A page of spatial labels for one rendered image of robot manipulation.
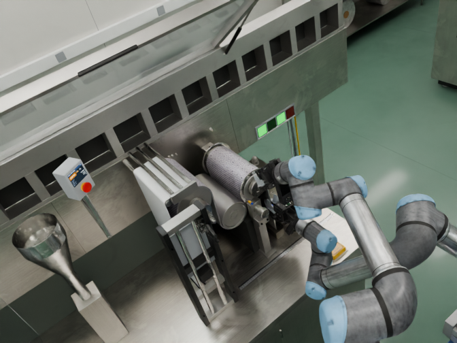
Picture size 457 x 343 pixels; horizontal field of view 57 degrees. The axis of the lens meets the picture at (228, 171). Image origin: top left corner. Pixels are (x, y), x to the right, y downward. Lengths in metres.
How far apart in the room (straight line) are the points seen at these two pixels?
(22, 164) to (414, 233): 1.25
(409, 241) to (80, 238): 1.19
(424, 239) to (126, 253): 1.19
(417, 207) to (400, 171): 2.06
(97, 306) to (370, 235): 0.97
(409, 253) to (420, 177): 2.11
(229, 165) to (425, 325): 1.55
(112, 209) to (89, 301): 0.36
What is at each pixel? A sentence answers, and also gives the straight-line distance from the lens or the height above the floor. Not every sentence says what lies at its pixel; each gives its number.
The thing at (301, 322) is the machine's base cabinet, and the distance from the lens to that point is 1.91.
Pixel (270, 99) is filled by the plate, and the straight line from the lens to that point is 1.96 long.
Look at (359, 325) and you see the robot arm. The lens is 1.05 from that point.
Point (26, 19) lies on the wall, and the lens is 3.82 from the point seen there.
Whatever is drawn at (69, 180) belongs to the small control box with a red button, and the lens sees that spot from 1.22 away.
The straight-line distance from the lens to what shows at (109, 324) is 1.72.
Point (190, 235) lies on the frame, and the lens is 1.39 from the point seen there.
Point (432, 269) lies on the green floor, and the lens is 2.91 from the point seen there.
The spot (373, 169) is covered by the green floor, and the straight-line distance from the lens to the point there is 3.49.
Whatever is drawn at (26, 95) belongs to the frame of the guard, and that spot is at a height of 1.97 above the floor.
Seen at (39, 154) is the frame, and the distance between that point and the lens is 1.53.
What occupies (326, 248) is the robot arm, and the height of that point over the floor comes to 1.12.
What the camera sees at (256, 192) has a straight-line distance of 1.60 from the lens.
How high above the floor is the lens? 2.34
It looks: 40 degrees down
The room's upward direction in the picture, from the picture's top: 16 degrees counter-clockwise
